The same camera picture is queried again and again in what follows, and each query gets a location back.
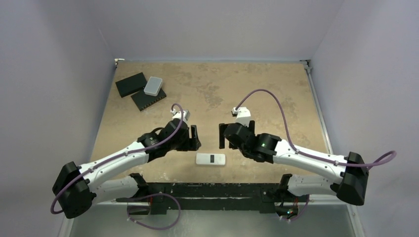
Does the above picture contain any black box with slots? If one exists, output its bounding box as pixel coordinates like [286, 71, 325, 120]
[131, 89, 167, 111]

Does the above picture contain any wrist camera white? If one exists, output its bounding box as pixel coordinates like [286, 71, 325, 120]
[171, 109, 190, 123]
[231, 107, 251, 127]

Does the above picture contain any aluminium frame rail right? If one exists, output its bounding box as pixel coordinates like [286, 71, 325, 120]
[301, 60, 357, 205]

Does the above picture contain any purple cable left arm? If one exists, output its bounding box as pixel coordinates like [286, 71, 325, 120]
[50, 103, 185, 215]

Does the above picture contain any black box upper left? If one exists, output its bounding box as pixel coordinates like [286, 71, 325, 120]
[115, 72, 147, 98]

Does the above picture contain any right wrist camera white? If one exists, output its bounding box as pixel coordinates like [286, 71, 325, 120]
[231, 107, 251, 127]

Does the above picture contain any white red remote control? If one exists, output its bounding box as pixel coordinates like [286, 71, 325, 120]
[195, 153, 226, 166]

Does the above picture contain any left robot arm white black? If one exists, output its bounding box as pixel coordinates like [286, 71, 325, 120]
[50, 118, 201, 219]

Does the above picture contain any translucent grey plastic case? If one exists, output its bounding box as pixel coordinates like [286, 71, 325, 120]
[143, 77, 163, 96]

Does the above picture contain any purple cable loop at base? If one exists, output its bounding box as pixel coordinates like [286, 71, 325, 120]
[126, 192, 183, 230]

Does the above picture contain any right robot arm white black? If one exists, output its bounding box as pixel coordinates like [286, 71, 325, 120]
[218, 121, 369, 206]

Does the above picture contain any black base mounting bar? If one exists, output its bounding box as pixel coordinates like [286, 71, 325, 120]
[116, 182, 310, 215]

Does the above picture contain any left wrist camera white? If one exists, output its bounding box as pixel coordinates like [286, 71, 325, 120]
[171, 109, 190, 123]

